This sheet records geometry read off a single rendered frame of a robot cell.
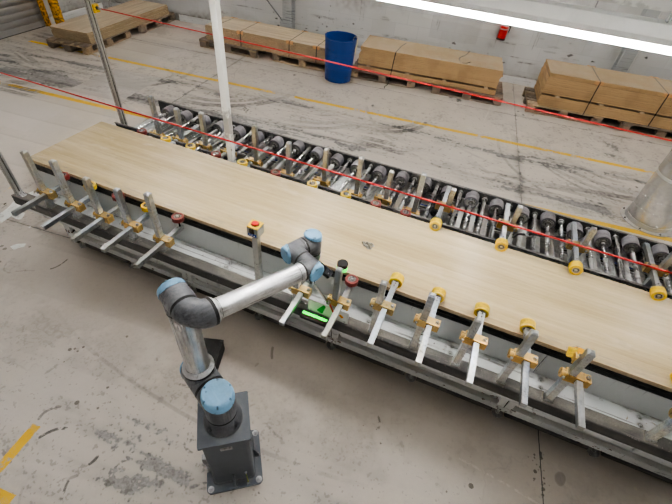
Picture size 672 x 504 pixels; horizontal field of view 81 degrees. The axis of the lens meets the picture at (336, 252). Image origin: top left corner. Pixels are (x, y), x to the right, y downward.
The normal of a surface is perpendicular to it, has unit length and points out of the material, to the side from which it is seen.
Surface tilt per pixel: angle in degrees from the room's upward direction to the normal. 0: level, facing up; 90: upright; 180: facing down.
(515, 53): 90
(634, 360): 0
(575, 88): 90
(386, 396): 0
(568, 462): 0
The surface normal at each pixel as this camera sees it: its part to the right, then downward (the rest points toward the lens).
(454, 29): -0.29, 0.64
